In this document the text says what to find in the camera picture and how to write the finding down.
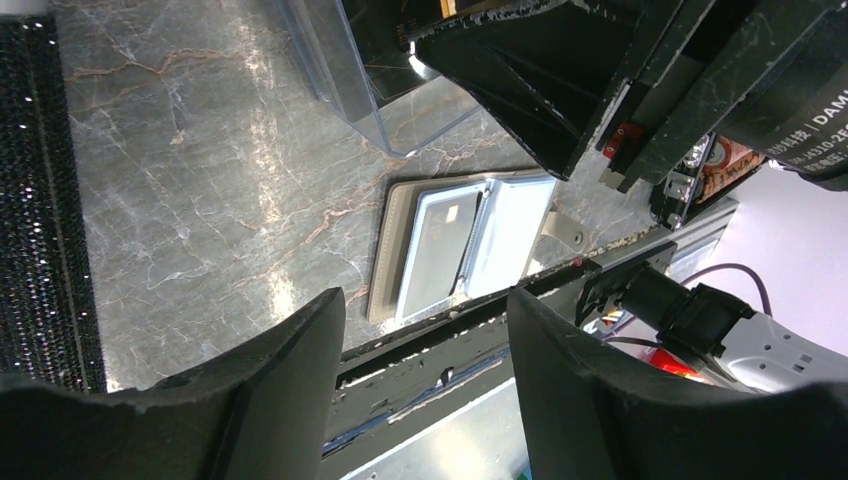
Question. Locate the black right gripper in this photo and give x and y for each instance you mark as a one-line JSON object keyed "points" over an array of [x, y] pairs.
{"points": [[691, 68]]}

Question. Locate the black glitter stick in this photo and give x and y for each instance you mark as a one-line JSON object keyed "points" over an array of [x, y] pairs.
{"points": [[49, 327]]}

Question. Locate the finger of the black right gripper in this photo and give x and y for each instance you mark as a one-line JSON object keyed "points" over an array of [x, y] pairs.
{"points": [[547, 71]]}

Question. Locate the black card stack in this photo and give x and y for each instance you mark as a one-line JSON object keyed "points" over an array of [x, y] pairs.
{"points": [[382, 33]]}

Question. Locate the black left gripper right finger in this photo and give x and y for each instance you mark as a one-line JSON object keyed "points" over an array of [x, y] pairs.
{"points": [[591, 411]]}

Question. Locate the clear acrylic card tray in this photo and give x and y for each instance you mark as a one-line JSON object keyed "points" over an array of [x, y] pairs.
{"points": [[327, 49]]}

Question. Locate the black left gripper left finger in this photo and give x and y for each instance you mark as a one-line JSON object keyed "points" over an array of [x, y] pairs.
{"points": [[257, 411]]}

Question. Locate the beige leather card holder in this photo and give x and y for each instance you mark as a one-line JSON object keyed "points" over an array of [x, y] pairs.
{"points": [[445, 241]]}

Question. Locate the black poker chip case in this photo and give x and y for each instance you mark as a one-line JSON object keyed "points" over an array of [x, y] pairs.
{"points": [[672, 202]]}

